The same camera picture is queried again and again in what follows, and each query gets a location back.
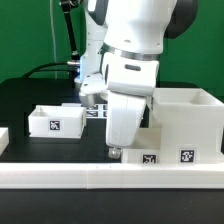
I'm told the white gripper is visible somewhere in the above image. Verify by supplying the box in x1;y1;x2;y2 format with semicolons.
106;92;146;159

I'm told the white front drawer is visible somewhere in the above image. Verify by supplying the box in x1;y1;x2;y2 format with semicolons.
121;128;161;165

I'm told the white drawer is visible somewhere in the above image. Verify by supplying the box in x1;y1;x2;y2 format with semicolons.
28;105;86;139
121;128;161;165

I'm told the white drawer cabinet box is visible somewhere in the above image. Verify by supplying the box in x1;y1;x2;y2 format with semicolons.
150;88;224;164

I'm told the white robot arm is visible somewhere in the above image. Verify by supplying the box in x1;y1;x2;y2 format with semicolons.
79;0;199;158

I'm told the white rear drawer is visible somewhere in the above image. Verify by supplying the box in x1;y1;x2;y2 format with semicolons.
28;105;86;139

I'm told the white marker plate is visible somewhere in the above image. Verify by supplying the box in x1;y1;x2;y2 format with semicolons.
61;102;109;120

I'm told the white left side block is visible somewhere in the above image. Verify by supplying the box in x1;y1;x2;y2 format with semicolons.
0;127;9;155

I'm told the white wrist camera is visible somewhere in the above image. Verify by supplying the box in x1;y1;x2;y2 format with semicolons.
102;52;159;96

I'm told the white fence wall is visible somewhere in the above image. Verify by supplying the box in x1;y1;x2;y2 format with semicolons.
0;163;224;189

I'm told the black cable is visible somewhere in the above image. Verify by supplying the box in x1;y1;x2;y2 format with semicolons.
21;61;76;79

